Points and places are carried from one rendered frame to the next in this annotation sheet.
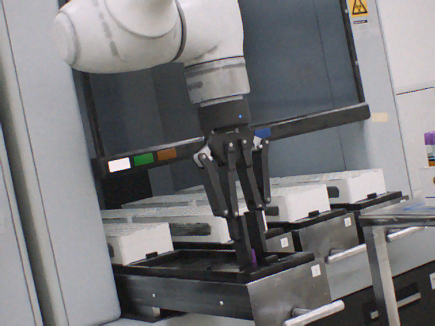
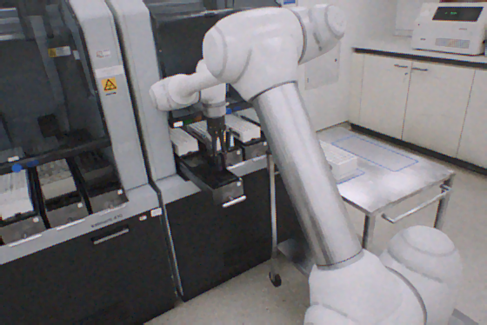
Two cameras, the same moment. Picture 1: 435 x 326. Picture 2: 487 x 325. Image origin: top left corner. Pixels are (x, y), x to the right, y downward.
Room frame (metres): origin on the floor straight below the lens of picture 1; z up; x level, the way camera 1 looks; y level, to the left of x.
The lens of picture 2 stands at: (-0.04, -0.22, 1.48)
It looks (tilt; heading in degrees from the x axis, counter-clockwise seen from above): 26 degrees down; 6
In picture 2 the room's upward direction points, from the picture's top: 5 degrees counter-clockwise
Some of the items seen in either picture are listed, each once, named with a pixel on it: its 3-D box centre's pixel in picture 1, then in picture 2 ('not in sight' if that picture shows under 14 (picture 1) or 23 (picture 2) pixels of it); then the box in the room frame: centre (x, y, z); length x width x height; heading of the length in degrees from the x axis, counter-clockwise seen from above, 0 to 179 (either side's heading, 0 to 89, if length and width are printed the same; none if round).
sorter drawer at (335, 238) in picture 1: (224, 235); (223, 130); (1.76, 0.02, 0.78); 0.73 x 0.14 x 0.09; 35
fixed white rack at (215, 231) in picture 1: (196, 226); (210, 135); (1.56, 0.06, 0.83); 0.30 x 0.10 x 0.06; 35
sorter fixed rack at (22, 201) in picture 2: not in sight; (15, 193); (1.06, 0.77, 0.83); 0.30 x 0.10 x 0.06; 35
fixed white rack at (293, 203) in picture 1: (259, 208); (236, 128); (1.65, -0.06, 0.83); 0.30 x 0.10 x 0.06; 35
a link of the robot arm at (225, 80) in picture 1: (217, 83); (214, 108); (1.25, -0.02, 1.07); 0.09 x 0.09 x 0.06
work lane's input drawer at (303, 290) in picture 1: (164, 279); (193, 162); (1.38, 0.12, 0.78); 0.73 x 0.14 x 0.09; 35
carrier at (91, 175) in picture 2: not in sight; (99, 175); (1.16, 0.46, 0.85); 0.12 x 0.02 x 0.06; 126
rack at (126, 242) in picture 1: (107, 246); (176, 139); (1.53, 0.23, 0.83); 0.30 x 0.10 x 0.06; 35
